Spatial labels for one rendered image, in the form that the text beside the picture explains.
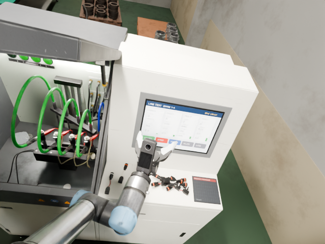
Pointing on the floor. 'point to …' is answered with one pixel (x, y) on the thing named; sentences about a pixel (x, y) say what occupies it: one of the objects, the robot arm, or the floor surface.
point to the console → (196, 84)
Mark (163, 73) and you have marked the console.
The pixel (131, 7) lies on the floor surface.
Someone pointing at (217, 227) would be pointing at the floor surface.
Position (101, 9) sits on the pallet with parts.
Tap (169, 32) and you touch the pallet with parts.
